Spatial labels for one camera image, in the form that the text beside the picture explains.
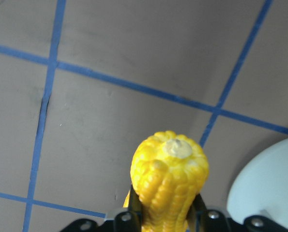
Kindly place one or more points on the yellow corn cob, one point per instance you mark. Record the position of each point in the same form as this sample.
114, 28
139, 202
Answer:
168, 171

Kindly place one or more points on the light grey cooking pot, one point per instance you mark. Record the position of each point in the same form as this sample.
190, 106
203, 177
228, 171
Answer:
261, 188

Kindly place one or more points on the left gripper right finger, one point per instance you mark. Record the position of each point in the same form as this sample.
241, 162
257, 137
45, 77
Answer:
200, 218

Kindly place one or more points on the brown paper table mat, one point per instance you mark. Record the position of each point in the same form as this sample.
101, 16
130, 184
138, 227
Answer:
83, 82

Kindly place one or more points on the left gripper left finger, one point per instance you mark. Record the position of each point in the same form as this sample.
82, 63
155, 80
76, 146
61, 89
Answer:
125, 219

